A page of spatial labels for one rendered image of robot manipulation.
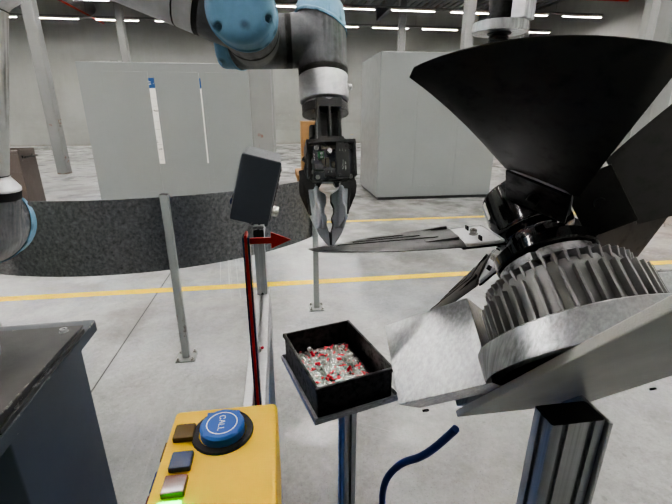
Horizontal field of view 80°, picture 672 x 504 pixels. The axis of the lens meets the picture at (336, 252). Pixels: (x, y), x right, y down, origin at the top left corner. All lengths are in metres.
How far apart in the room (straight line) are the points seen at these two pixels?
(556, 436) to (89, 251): 2.18
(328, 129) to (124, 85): 6.31
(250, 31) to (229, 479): 0.44
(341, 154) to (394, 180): 6.23
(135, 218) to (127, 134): 4.61
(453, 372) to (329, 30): 0.53
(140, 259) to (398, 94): 5.18
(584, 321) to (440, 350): 0.23
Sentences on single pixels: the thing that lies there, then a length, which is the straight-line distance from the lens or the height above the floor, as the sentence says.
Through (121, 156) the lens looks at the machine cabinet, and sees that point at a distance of 6.93.
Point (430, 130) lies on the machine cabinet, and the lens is 6.91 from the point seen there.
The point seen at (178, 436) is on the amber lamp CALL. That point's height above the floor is 1.08.
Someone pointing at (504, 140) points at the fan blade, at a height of 1.32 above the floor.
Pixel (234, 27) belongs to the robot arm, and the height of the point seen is 1.44.
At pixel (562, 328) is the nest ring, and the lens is 0.51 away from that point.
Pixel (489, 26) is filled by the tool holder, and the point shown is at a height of 1.46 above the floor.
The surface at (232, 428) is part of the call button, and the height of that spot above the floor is 1.08.
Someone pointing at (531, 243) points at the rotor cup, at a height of 1.18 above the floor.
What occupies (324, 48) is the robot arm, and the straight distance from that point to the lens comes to 0.64.
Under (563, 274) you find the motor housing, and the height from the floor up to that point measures 1.17.
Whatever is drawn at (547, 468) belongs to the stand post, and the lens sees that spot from 0.79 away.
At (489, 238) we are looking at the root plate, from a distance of 0.65.
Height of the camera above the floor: 1.35
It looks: 19 degrees down
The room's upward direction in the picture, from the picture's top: straight up
